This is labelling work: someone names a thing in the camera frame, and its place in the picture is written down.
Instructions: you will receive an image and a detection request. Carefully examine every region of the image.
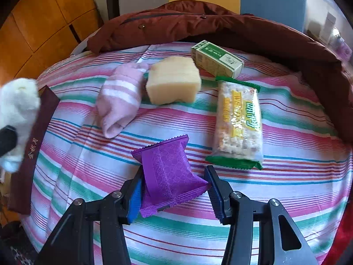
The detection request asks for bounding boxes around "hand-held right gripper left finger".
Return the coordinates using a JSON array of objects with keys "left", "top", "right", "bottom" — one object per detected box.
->
[{"left": 34, "top": 165, "right": 144, "bottom": 265}]

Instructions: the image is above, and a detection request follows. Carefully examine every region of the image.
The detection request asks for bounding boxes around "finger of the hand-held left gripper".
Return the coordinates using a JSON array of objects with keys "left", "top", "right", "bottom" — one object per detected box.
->
[{"left": 0, "top": 125, "right": 17, "bottom": 157}]

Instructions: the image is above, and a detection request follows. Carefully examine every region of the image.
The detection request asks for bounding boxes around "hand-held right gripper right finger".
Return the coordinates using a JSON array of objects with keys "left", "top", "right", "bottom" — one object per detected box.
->
[{"left": 205, "top": 165, "right": 317, "bottom": 265}]

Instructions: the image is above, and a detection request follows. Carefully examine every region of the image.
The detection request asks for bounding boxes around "maroon and gold tin box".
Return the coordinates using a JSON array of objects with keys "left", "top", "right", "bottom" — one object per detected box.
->
[{"left": 7, "top": 85, "right": 60, "bottom": 216}]

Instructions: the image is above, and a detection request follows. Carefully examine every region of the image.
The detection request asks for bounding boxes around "white plush toy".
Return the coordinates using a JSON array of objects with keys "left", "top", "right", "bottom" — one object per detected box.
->
[{"left": 0, "top": 78, "right": 41, "bottom": 173}]

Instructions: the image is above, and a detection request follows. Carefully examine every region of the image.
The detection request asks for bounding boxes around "purple snack packet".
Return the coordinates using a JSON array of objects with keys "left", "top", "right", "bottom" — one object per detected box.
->
[{"left": 131, "top": 134, "right": 212, "bottom": 218}]

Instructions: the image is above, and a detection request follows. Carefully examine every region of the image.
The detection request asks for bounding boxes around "green and white carton box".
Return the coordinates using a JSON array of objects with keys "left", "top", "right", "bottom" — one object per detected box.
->
[{"left": 191, "top": 40, "right": 245, "bottom": 79}]

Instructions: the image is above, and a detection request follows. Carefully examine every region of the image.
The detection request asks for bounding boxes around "striped blanket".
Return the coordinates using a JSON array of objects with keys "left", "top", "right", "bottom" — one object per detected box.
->
[{"left": 21, "top": 41, "right": 353, "bottom": 265}]

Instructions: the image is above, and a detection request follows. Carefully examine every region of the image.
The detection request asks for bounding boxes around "rice cracker packet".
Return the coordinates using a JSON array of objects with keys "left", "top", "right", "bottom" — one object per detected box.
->
[{"left": 205, "top": 76, "right": 264, "bottom": 170}]

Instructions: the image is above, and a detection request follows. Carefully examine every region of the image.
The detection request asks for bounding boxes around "pink striped sock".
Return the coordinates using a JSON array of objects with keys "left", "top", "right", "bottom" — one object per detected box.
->
[{"left": 96, "top": 62, "right": 149, "bottom": 139}]

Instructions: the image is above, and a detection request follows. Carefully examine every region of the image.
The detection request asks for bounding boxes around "dark patterned rug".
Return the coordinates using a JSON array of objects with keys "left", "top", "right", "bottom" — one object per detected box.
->
[{"left": 6, "top": 237, "right": 38, "bottom": 265}]

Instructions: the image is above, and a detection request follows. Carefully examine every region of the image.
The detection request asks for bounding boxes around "yellow sponge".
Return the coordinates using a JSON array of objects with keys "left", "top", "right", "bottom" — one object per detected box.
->
[{"left": 146, "top": 56, "right": 202, "bottom": 106}]

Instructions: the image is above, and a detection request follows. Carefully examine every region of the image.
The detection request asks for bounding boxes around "wooden cabinet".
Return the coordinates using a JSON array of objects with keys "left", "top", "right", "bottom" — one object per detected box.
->
[{"left": 0, "top": 0, "right": 104, "bottom": 89}]

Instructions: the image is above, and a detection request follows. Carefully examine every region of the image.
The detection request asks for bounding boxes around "red cloth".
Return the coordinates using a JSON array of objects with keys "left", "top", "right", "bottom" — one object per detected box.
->
[{"left": 327, "top": 207, "right": 353, "bottom": 265}]

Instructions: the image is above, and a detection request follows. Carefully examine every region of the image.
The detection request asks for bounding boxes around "red-brown jacket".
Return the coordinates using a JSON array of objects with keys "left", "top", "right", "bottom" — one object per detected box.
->
[{"left": 87, "top": 0, "right": 353, "bottom": 144}]

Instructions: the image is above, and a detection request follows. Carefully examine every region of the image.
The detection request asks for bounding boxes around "blue backrest panel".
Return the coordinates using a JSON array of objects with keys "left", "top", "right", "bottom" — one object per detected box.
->
[{"left": 239, "top": 0, "right": 308, "bottom": 34}]

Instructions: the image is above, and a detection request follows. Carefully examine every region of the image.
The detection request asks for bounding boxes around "small white box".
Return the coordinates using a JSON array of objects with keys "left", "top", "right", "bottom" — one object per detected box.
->
[{"left": 320, "top": 11, "right": 337, "bottom": 45}]

